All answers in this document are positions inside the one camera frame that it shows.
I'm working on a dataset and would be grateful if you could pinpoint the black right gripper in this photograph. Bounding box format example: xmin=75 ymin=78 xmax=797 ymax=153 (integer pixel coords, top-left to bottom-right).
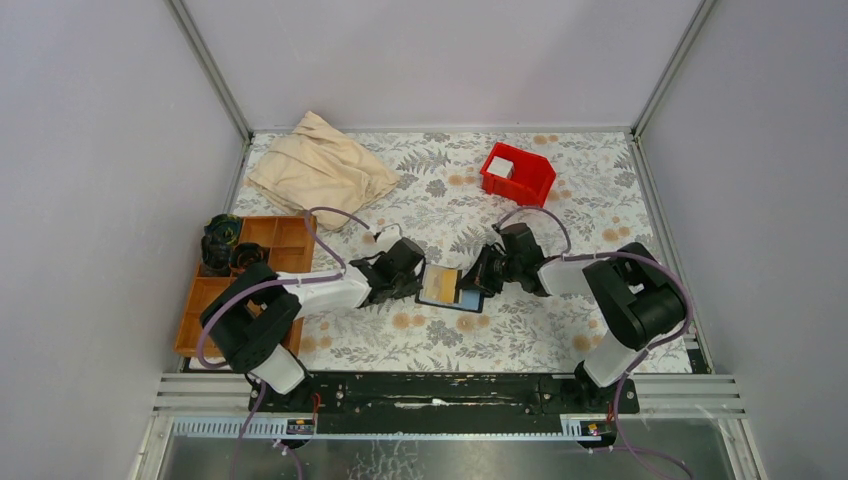
xmin=456 ymin=244 xmax=521 ymax=295

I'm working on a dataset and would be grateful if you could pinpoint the orange credit card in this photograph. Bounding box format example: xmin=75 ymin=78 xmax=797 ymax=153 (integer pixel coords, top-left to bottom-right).
xmin=419 ymin=265 xmax=461 ymax=305

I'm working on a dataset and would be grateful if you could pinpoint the black leather card holder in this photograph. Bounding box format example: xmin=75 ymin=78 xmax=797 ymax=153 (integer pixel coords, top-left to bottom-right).
xmin=415 ymin=264 xmax=485 ymax=313

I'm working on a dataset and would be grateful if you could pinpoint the red plastic bin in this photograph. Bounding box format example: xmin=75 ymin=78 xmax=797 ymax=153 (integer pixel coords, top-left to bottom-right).
xmin=479 ymin=142 xmax=556 ymax=207

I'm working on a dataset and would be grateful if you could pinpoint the stack of credit cards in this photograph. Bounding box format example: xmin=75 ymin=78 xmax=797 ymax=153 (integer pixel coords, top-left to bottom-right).
xmin=486 ymin=156 xmax=514 ymax=179

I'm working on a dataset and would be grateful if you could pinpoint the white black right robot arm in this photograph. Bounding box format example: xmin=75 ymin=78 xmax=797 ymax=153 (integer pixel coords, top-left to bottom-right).
xmin=458 ymin=223 xmax=693 ymax=412

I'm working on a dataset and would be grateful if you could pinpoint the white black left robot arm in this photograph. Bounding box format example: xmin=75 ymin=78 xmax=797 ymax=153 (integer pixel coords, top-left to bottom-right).
xmin=197 ymin=237 xmax=425 ymax=411

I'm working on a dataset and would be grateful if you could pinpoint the floral patterned table mat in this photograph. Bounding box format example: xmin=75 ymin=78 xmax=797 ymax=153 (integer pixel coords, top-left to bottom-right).
xmin=299 ymin=131 xmax=660 ymax=372

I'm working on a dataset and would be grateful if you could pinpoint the wooden compartment tray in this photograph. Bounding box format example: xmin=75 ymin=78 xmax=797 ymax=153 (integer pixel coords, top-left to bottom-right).
xmin=173 ymin=216 xmax=315 ymax=358

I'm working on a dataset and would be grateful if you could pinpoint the beige folded cloth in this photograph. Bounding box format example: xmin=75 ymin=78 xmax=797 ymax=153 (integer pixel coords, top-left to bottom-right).
xmin=247 ymin=111 xmax=400 ymax=230

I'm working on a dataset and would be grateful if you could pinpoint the dark green rolled cloth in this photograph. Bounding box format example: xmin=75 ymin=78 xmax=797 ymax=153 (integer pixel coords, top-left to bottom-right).
xmin=203 ymin=214 xmax=243 ymax=246

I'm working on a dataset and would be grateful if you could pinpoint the dark floral rolled cloth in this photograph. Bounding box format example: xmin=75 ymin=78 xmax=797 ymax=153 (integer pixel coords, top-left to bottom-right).
xmin=199 ymin=236 xmax=232 ymax=277

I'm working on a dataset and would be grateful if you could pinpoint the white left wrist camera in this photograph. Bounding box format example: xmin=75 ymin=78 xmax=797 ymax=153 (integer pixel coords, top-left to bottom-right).
xmin=373 ymin=223 xmax=403 ymax=252

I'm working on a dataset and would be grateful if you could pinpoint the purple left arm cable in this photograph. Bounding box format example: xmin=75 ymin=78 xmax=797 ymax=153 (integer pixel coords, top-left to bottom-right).
xmin=197 ymin=207 xmax=386 ymax=480

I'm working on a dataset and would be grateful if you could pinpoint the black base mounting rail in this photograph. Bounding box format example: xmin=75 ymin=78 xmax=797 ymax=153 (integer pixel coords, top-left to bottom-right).
xmin=249 ymin=371 xmax=640 ymax=435

